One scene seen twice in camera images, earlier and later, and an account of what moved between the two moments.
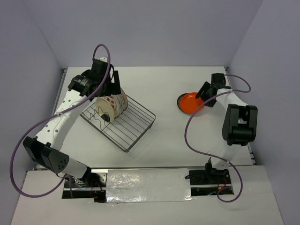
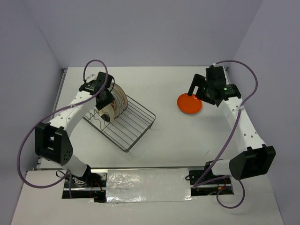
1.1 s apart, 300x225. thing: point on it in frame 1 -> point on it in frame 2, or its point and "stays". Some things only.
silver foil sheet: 140,185 stays
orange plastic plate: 188,103 stays
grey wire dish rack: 125,131 stays
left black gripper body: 108,88 -> 108,99
